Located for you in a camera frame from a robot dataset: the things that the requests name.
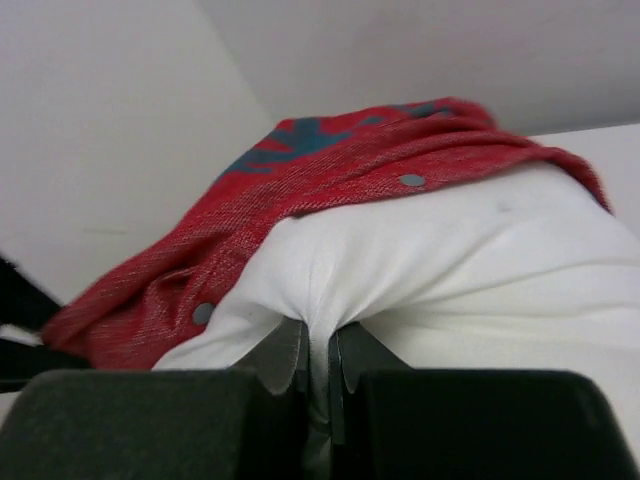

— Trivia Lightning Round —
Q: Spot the white pillow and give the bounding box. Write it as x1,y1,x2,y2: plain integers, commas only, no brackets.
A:
157,163,639,448

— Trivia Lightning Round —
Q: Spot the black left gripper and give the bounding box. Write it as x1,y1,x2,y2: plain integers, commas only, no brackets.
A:
1,258,91,393

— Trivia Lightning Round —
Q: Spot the red patterned pillowcase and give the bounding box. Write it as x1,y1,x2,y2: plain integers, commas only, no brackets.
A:
41,97,608,369

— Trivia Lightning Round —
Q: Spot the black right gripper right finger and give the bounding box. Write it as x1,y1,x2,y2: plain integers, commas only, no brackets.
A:
329,323,635,479

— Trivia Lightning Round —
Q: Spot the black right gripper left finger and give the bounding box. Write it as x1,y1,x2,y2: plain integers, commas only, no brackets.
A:
1,319,306,479

